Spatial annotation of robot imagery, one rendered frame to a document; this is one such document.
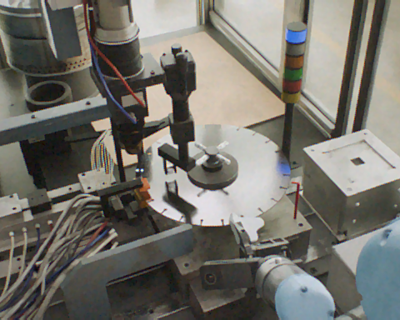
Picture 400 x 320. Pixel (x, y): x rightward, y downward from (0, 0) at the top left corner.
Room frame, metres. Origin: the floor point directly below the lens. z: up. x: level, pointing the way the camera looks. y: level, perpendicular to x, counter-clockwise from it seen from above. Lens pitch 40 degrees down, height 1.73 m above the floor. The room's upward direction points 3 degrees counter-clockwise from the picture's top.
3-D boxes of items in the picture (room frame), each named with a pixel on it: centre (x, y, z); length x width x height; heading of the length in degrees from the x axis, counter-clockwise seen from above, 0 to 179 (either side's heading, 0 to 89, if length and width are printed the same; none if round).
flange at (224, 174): (0.91, -0.03, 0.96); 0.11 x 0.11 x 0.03
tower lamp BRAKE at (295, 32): (1.14, -0.23, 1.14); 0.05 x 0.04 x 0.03; 22
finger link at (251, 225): (0.73, -0.09, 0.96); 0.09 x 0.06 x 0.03; 12
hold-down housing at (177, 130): (0.86, 0.03, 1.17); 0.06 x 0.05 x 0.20; 103
